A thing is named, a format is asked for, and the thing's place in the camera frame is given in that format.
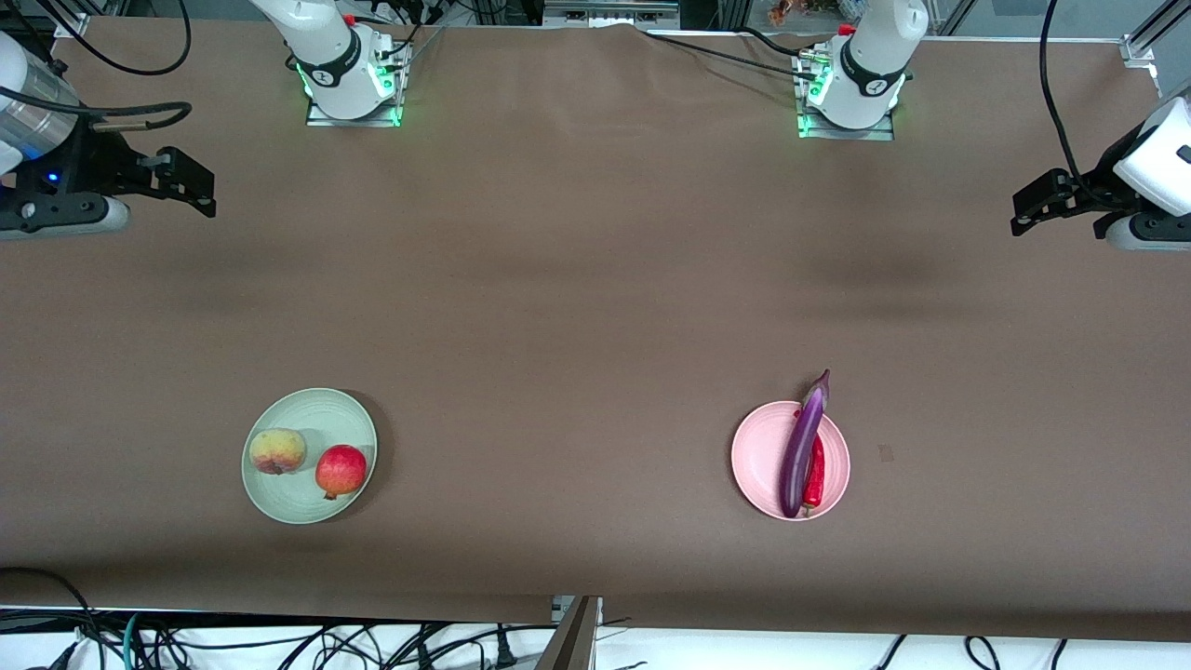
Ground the short black table cable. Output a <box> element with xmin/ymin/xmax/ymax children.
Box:
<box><xmin>739</xmin><ymin>26</ymin><xmax>820</xmax><ymax>59</ymax></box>

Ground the brown table cloth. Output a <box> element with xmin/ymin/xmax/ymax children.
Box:
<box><xmin>0</xmin><ymin>16</ymin><xmax>1191</xmax><ymax>643</ymax></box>

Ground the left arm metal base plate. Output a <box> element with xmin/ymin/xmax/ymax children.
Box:
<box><xmin>793</xmin><ymin>47</ymin><xmax>896</xmax><ymax>141</ymax></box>

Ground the black looped floor cable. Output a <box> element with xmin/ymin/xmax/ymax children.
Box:
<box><xmin>0</xmin><ymin>567</ymin><xmax>105</xmax><ymax>670</ymax></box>

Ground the pale green plate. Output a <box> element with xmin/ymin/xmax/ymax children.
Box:
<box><xmin>241</xmin><ymin>388</ymin><xmax>379</xmax><ymax>526</ymax></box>

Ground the red chili pepper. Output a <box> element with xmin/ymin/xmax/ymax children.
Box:
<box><xmin>802</xmin><ymin>435</ymin><xmax>827</xmax><ymax>515</ymax></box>

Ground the long black table cable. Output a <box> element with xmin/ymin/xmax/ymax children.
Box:
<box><xmin>640</xmin><ymin>31</ymin><xmax>823</xmax><ymax>83</ymax></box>

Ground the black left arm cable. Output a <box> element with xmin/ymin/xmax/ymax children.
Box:
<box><xmin>1038</xmin><ymin>0</ymin><xmax>1095</xmax><ymax>183</ymax></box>

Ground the grey background equipment box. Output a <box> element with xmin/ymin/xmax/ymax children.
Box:
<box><xmin>543</xmin><ymin>0</ymin><xmax>681</xmax><ymax>29</ymax></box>

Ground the pink plate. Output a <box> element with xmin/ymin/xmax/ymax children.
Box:
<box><xmin>731</xmin><ymin>401</ymin><xmax>852</xmax><ymax>522</ymax></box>

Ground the red pomegranate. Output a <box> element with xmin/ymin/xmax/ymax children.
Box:
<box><xmin>314</xmin><ymin>444</ymin><xmax>368</xmax><ymax>502</ymax></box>

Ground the black tangled floor cable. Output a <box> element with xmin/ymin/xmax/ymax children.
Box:
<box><xmin>140</xmin><ymin>622</ymin><xmax>559</xmax><ymax>670</ymax></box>

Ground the brown upright bar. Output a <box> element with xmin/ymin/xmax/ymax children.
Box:
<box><xmin>536</xmin><ymin>596</ymin><xmax>602</xmax><ymax>670</ymax></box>

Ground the yellow-pink peach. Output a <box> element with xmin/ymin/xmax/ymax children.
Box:
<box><xmin>248</xmin><ymin>427</ymin><xmax>307</xmax><ymax>476</ymax></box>

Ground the purple eggplant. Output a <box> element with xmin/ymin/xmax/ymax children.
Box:
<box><xmin>779</xmin><ymin>368</ymin><xmax>832</xmax><ymax>519</ymax></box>

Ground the aluminium frame profile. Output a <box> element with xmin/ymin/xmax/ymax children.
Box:
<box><xmin>1120</xmin><ymin>0</ymin><xmax>1191</xmax><ymax>68</ymax></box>
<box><xmin>37</xmin><ymin>0</ymin><xmax>90</xmax><ymax>39</ymax></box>

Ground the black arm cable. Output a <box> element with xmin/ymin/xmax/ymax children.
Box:
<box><xmin>1038</xmin><ymin>0</ymin><xmax>1095</xmax><ymax>183</ymax></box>
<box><xmin>0</xmin><ymin>0</ymin><xmax>194</xmax><ymax>133</ymax></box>

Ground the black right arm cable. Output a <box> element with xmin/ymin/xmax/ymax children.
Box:
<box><xmin>0</xmin><ymin>0</ymin><xmax>194</xmax><ymax>133</ymax></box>

